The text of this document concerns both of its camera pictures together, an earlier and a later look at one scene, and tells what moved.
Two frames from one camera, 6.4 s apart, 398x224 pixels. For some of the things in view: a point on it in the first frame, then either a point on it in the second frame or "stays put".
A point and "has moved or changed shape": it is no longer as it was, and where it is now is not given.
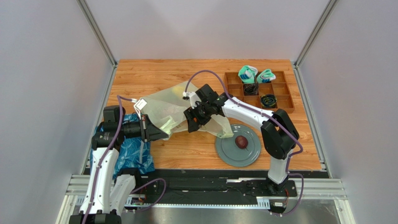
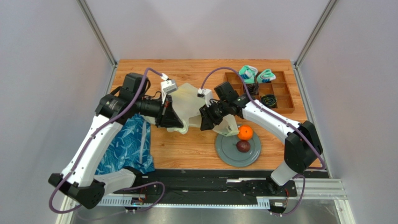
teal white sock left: [247, 73] stays put
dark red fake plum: [241, 142] has moved or changed shape
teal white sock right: [266, 76] stays put
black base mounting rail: [217, 184] stays put
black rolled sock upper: [251, 89] stays put
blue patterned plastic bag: [134, 153] stays put
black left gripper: [148, 131] to [169, 118]
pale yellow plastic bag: [166, 108] has moved or changed shape
